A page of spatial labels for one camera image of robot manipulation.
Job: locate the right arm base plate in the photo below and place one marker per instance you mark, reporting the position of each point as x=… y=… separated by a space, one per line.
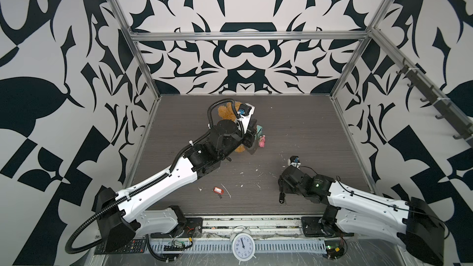
x=322 y=227

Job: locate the small circuit board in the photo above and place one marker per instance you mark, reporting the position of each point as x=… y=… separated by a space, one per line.
x=178 y=246

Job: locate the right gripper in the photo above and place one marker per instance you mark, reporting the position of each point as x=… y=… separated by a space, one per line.
x=282 y=185

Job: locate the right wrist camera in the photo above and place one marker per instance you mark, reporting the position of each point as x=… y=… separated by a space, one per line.
x=294 y=161

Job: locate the green electronics module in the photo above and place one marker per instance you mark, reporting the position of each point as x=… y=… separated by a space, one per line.
x=335 y=249

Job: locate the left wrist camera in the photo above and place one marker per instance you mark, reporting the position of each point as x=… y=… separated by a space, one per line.
x=245 y=112

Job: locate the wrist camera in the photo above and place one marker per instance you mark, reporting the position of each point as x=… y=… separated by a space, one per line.
x=245 y=112
x=294 y=161

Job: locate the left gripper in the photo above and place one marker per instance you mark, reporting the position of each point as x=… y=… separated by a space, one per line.
x=252 y=139

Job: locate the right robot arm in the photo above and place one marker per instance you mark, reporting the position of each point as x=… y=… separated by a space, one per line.
x=411 y=224

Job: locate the brown teddy bear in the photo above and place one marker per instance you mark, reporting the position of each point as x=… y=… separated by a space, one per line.
x=225 y=112

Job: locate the black remote control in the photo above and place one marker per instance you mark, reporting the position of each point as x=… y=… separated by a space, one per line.
x=136 y=246

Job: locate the teal toy block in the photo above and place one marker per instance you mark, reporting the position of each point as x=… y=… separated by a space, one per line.
x=259 y=131

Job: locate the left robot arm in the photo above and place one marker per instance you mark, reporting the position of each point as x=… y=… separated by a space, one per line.
x=120 y=216

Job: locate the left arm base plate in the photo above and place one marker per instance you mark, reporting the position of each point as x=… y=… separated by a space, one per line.
x=192 y=226

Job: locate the white alarm clock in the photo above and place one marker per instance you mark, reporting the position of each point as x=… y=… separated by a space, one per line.
x=243 y=245

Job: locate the pink toy figure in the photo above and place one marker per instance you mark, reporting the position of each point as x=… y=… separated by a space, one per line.
x=262 y=141

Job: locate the red key tag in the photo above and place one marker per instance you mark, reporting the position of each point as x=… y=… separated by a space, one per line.
x=218 y=190

